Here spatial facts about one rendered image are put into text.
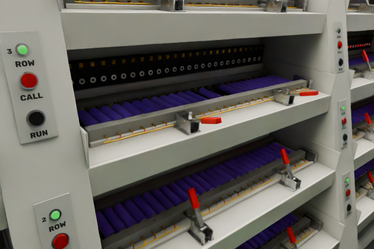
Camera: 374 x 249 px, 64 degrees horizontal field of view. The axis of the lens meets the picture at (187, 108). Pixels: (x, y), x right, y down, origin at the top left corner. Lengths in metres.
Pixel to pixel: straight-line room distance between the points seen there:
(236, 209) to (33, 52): 0.46
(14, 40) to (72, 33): 0.07
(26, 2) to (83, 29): 0.07
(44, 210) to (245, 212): 0.38
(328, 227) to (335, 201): 0.08
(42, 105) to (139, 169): 0.16
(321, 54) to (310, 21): 0.10
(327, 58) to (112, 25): 0.55
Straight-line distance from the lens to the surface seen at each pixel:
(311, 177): 0.80
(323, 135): 0.85
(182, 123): 0.49
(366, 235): 1.21
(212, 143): 0.52
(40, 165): 0.39
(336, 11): 0.85
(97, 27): 0.42
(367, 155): 1.03
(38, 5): 0.40
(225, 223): 0.61
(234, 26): 0.56
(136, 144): 0.45
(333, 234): 0.95
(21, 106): 0.38
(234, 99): 0.61
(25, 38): 0.38
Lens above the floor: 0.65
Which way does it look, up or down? 8 degrees down
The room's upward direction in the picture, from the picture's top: 7 degrees counter-clockwise
